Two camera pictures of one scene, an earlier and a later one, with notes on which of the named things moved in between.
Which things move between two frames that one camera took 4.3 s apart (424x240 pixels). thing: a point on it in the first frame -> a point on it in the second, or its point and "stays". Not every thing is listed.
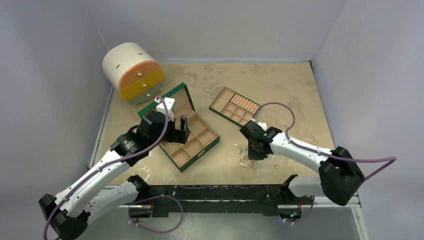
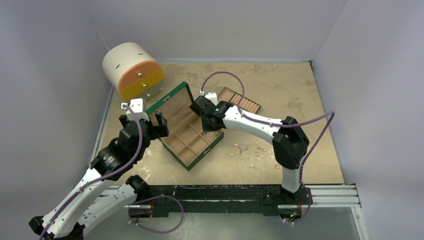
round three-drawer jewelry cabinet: (131, 69) stays
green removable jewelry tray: (234, 107) stays
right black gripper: (256, 150) -> (201, 108)
